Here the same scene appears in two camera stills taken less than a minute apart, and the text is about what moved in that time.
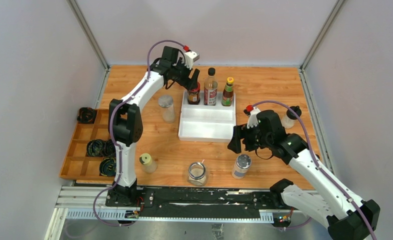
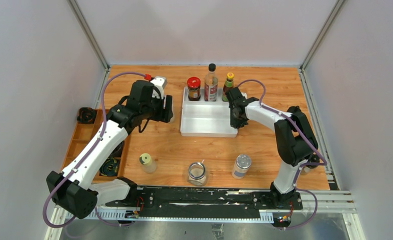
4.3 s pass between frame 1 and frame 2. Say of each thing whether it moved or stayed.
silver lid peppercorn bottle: stayed
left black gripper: moved
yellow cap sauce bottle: moved
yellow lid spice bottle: stayed
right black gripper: moved
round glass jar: stayed
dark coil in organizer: stayed
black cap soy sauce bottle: moved
